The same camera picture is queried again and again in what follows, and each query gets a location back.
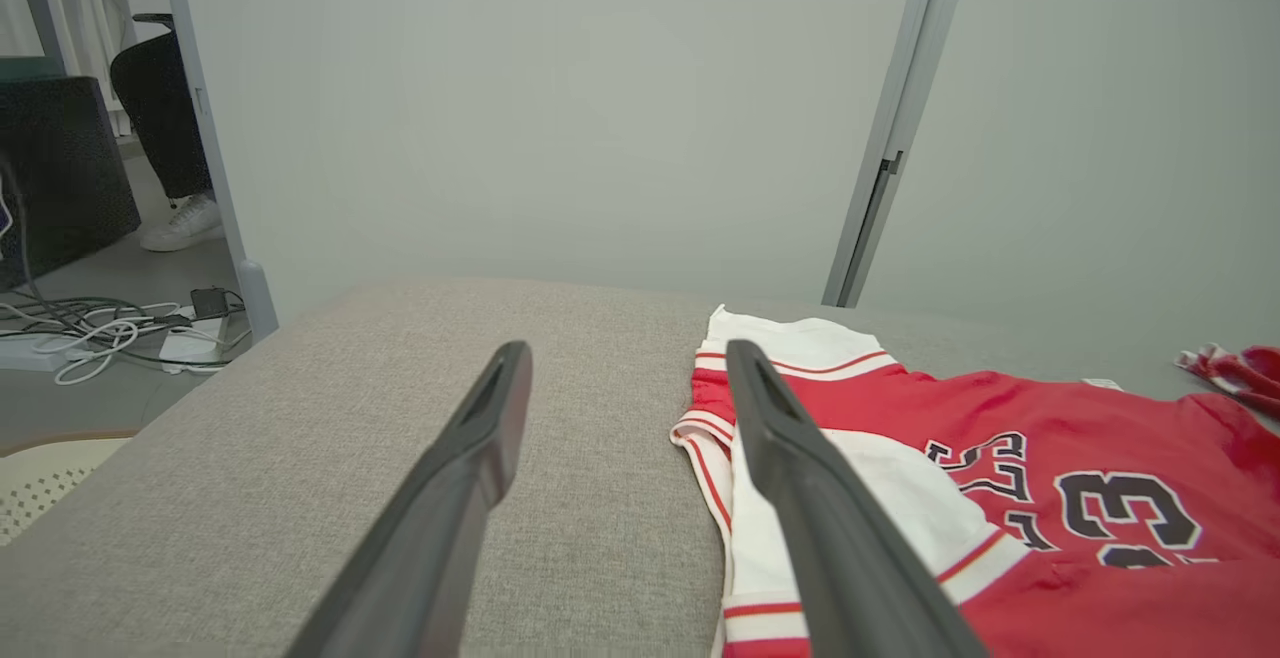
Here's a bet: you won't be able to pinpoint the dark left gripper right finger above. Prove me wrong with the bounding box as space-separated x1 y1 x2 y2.
725 339 991 658

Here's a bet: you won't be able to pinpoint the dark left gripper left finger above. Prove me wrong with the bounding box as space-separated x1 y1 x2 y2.
285 340 534 658

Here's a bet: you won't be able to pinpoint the red basketball jersey number 23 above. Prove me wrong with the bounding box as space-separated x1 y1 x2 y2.
670 304 1280 658

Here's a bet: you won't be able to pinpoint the red shorts white trim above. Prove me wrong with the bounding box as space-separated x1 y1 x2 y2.
1175 342 1280 419

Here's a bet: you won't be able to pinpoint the short white power strip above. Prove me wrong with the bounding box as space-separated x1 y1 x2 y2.
158 306 231 377

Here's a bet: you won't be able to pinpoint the cream perforated basket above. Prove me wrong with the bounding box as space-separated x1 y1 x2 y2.
0 436 136 547

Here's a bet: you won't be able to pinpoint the white sneaker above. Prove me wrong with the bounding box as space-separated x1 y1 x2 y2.
138 192 227 254

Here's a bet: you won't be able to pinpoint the long white power strip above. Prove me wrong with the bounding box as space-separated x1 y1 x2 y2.
0 333 96 372

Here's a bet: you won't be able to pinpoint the person leg black trousers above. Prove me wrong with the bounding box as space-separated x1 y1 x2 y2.
110 30 216 202

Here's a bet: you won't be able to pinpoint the white curtain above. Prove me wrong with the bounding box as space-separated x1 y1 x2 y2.
0 0 136 137

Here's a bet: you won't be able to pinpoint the white floor cable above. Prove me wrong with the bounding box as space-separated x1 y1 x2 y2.
50 316 151 387

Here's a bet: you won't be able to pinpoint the tangle of cables and adapters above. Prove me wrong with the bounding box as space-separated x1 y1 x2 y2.
0 293 251 371

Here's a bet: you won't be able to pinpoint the grey partition joint post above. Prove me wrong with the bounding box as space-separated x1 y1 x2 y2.
821 0 976 309

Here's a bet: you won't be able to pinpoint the grey partition end post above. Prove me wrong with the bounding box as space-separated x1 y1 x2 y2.
155 0 281 342

